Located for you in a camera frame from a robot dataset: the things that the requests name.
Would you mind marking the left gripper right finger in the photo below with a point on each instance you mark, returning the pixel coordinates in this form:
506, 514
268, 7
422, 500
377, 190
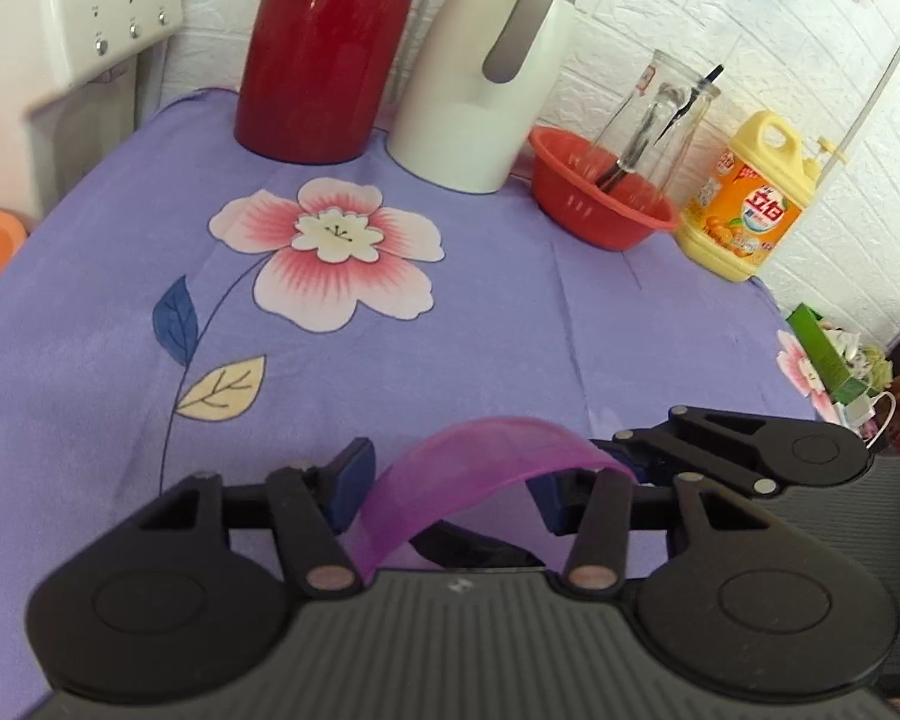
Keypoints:
595, 508

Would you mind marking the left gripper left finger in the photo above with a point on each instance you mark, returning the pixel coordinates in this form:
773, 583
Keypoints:
309, 510

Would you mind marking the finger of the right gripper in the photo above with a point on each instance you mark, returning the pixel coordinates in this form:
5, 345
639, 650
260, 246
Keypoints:
719, 445

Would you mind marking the purple plastic bowl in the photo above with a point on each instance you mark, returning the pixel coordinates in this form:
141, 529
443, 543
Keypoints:
458, 468

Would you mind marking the green box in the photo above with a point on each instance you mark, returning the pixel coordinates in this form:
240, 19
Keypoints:
841, 383

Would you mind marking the purple floral tablecloth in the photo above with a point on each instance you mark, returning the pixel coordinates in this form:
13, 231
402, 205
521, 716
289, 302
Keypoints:
132, 352

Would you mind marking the yellow detergent bottle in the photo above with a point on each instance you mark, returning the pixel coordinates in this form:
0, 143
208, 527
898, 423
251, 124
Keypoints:
757, 190

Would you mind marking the red plastic basket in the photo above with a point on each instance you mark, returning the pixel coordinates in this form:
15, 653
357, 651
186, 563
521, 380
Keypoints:
619, 221

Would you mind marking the clear glass pitcher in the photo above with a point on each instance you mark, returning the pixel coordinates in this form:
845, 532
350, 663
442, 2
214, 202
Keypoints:
662, 73

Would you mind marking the black stirring stick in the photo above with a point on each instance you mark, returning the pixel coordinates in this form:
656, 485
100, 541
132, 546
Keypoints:
666, 111

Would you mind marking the white thermos jug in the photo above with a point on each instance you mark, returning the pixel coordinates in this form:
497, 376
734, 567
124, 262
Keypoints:
479, 82

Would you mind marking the red thermos jug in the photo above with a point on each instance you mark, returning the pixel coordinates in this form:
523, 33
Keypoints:
314, 77

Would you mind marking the white water dispenser machine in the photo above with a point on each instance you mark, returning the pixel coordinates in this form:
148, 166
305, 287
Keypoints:
68, 91

